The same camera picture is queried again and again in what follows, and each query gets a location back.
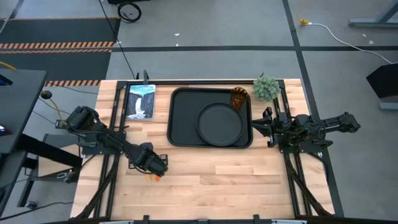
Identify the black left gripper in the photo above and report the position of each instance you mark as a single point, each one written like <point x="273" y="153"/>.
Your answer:
<point x="149" y="160"/>

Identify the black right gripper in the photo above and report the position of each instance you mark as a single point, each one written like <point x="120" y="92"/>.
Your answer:
<point x="278" y="126"/>

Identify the amber ribbed glass cup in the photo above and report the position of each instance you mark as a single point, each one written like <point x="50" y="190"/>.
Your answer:
<point x="238" y="97"/>

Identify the black round plate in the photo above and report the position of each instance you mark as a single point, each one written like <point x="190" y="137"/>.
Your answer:
<point x="220" y="124"/>

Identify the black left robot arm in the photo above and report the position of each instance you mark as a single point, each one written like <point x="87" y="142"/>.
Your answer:
<point x="102" y="137"/>

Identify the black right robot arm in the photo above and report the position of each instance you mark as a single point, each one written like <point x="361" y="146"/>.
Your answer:
<point x="323" y="126"/>

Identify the black rectangular tray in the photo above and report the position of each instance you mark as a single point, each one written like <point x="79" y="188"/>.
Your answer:
<point x="183" y="118"/>

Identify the green artificial plant ball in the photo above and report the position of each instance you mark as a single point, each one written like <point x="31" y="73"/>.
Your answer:
<point x="266" y="88"/>

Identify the waterfall picture card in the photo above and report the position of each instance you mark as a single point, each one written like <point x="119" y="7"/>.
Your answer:
<point x="141" y="102"/>

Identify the silver carabiner clamp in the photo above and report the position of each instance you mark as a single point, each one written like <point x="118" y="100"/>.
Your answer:
<point x="62" y="175"/>

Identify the black desk leg base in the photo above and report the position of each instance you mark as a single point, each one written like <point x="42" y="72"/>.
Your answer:
<point x="46" y="152"/>

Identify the black box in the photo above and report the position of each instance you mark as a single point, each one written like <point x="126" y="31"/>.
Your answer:
<point x="384" y="80"/>

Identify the black desk top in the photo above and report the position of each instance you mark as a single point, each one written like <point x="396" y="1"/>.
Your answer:
<point x="18" y="105"/>

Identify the grey metal table leg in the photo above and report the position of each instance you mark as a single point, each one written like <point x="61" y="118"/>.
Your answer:
<point x="373" y="23"/>

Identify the black hazard striped floor mat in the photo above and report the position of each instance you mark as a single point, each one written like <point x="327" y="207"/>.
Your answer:
<point x="56" y="31"/>

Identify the black aluminium table frame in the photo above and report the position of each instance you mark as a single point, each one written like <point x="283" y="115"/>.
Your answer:
<point x="202" y="82"/>

